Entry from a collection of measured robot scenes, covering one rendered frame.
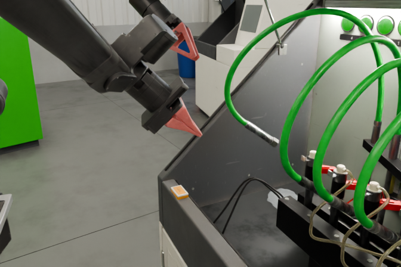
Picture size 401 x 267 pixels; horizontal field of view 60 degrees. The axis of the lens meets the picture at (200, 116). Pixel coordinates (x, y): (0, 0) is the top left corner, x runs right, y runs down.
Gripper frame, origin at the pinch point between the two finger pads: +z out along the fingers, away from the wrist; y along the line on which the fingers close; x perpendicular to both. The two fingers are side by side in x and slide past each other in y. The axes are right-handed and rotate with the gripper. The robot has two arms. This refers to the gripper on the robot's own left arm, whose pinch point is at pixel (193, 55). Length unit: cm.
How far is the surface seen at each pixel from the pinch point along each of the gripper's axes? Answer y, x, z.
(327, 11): 0.0, -28.1, 13.1
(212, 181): 24.2, 23.4, 28.1
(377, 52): 4.7, -31.2, 27.6
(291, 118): -18.0, -6.5, 23.2
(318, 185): -22.5, -2.4, 33.8
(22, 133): 235, 195, -103
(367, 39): -12.2, -26.3, 22.0
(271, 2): 277, -73, -34
